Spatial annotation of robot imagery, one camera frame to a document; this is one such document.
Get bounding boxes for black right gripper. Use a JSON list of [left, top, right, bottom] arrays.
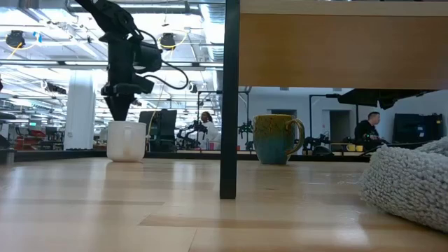
[[337, 88, 438, 111]]

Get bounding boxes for person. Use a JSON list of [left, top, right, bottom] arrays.
[[353, 111, 390, 151], [199, 111, 222, 151]]

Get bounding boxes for black wall screen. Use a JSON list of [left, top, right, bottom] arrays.
[[391, 112, 445, 144]]

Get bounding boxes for black background monitor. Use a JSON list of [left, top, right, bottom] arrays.
[[138, 108, 179, 153]]

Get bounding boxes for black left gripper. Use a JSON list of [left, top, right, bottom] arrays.
[[99, 31, 155, 123]]

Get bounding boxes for white ceramic mug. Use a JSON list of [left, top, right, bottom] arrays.
[[106, 120, 147, 163]]

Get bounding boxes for ceiling light strip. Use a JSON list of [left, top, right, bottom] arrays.
[[0, 59, 225, 69]]

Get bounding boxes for black shelf leg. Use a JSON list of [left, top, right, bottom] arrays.
[[219, 0, 242, 200]]

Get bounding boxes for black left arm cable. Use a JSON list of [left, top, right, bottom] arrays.
[[134, 27, 190, 90]]

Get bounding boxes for olive green glazed mug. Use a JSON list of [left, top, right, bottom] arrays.
[[252, 113, 306, 166]]

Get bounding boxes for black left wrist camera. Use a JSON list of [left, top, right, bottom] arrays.
[[134, 41, 164, 74]]

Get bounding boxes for black background frame stand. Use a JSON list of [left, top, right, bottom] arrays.
[[197, 90, 251, 151], [309, 93, 360, 151]]

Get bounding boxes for black cable loop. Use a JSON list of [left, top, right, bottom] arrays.
[[311, 144, 334, 156]]

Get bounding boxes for grey terry cloth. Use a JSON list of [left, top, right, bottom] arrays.
[[359, 136, 448, 235]]

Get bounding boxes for black aluminium table frame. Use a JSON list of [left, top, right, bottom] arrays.
[[0, 148, 372, 164]]

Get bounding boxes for wooden shelf board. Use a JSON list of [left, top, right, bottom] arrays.
[[239, 0, 448, 90]]

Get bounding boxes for red storage bins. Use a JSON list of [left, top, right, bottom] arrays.
[[13, 129, 47, 151]]

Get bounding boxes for white pillar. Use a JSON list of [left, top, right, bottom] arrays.
[[64, 69, 97, 151]]

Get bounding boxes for black ceiling cable reel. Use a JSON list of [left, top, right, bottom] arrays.
[[160, 32, 177, 51], [5, 30, 26, 49]]

